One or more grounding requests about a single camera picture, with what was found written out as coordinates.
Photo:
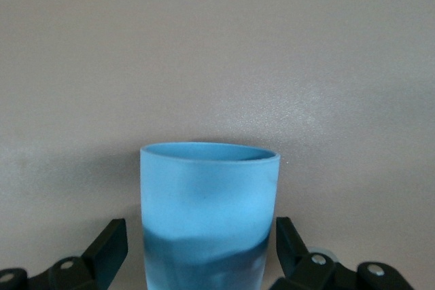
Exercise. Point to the blue cup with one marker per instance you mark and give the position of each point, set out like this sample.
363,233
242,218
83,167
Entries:
210,201

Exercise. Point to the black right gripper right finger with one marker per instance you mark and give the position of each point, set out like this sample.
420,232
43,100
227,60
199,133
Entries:
292,256

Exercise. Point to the brown table cover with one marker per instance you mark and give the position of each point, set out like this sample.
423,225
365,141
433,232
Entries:
217,49

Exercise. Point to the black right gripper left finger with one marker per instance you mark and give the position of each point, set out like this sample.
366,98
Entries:
102,252

